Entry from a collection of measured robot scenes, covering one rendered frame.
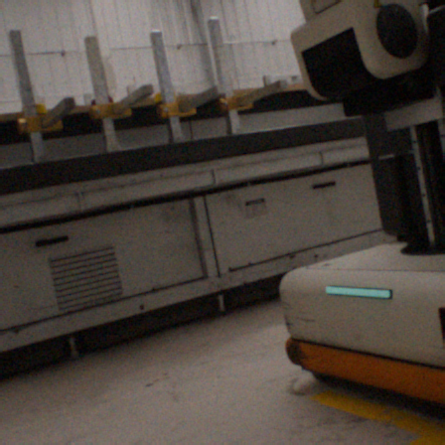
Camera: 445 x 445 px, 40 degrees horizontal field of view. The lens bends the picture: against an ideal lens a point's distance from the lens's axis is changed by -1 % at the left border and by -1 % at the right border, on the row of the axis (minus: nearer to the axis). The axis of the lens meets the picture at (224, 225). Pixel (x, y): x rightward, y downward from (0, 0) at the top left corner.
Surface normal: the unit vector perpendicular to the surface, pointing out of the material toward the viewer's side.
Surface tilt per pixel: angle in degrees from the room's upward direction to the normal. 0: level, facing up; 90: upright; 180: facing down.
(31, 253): 90
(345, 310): 90
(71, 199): 90
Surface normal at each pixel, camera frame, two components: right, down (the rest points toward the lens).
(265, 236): 0.50, -0.07
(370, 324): -0.86, 0.19
